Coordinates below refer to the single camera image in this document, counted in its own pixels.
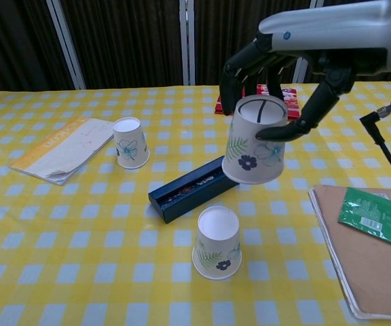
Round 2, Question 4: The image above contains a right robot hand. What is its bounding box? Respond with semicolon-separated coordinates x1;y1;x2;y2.
219;0;391;142

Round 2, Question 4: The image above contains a paper cup with black line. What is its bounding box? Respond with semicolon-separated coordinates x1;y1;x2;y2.
221;96;288;186

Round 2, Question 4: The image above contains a paper cup with blue flower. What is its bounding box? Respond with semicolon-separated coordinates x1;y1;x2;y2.
112;117;151;170

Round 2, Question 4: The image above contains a paper cup with fern print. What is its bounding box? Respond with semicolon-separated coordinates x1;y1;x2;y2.
191;205;243;280

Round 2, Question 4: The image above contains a red decorated box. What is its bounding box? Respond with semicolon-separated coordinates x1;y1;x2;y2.
214;84;301;120

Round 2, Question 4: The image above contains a green foil packet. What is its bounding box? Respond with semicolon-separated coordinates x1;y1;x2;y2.
337;187;391;252

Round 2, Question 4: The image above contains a brown spiral notebook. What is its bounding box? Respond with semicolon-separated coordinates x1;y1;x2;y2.
308;184;391;320

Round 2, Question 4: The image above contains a dark blue long box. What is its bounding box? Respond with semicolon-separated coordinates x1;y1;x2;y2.
147;156;240;224

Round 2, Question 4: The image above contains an orange and white notepad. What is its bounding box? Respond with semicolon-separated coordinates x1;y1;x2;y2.
11;117;115;186

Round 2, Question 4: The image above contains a yellow checked tablecloth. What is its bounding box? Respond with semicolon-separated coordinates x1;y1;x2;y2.
0;79;391;326

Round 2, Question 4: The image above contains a white screen frame post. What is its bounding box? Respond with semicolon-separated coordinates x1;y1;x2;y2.
291;0;324;84
178;0;196;86
45;0;87;90

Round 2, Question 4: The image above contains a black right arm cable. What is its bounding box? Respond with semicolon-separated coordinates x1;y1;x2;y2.
359;94;391;193

